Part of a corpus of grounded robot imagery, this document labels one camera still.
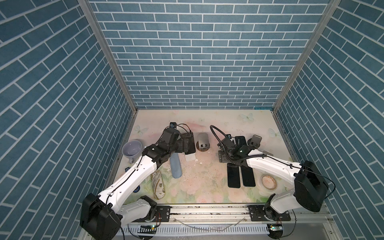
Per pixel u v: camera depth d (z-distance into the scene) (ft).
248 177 2.83
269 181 2.77
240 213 2.48
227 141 2.16
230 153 2.15
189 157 3.06
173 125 2.29
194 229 2.32
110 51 2.86
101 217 1.23
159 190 2.58
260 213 2.41
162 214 2.45
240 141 3.31
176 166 2.85
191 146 2.33
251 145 3.22
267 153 2.75
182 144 2.32
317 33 2.59
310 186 1.41
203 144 3.08
